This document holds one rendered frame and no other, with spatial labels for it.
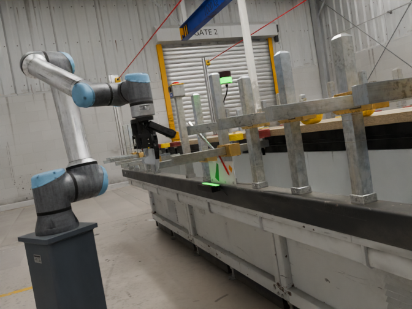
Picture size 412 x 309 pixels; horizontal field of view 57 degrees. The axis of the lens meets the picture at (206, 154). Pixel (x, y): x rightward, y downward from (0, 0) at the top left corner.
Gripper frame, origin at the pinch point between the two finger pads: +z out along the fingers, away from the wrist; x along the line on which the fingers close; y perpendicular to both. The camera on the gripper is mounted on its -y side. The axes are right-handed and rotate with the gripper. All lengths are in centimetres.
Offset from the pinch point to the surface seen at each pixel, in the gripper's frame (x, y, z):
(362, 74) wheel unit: -30, -139, -30
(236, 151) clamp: 5.0, -32.3, -0.9
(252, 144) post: 22.7, -30.0, -3.7
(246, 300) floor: -40, -46, 83
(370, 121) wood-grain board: 57, -52, -6
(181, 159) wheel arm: 1.5, -9.4, -1.9
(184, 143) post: -53, -31, -7
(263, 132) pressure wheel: 3.8, -46.5, -7.0
